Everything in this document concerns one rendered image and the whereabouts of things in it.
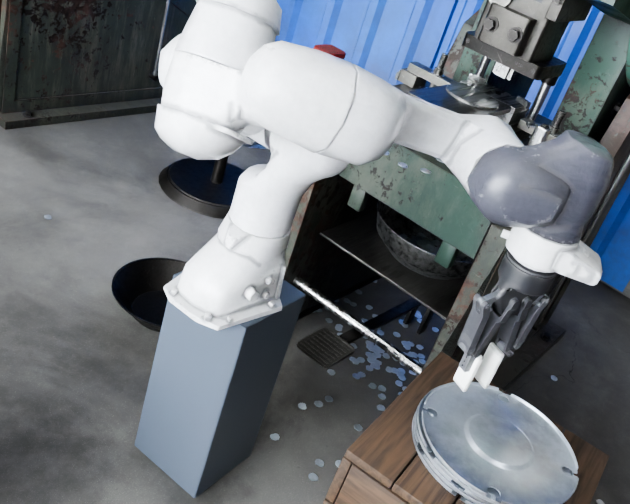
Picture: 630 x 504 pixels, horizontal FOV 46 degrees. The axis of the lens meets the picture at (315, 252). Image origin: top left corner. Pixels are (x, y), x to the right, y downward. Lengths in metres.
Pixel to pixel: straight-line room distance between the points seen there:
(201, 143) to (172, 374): 0.69
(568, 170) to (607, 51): 0.96
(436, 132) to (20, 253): 1.40
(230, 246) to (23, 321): 0.79
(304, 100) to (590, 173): 0.38
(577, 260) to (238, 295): 0.56
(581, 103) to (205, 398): 1.13
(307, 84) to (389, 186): 0.93
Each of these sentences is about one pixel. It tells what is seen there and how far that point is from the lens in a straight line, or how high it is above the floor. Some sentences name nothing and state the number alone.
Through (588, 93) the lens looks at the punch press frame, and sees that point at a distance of 1.93.
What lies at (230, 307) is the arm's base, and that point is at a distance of 1.27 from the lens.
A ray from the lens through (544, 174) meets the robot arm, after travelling 0.96.
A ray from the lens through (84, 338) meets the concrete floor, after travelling 1.88.
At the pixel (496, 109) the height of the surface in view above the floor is 0.78.
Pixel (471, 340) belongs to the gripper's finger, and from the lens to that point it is 1.09.
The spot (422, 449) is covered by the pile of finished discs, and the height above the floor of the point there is 0.35.
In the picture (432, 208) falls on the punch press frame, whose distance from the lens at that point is 1.67.
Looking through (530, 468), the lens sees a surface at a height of 0.39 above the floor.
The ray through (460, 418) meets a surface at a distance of 1.39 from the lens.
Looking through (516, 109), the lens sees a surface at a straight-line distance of 1.76.
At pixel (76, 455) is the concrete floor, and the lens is 1.63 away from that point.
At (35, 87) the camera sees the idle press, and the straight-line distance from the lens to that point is 2.85.
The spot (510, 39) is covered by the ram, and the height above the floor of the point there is 0.93.
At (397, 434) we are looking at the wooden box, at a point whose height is 0.35.
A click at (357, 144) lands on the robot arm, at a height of 0.92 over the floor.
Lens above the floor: 1.22
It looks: 30 degrees down
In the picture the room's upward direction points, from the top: 19 degrees clockwise
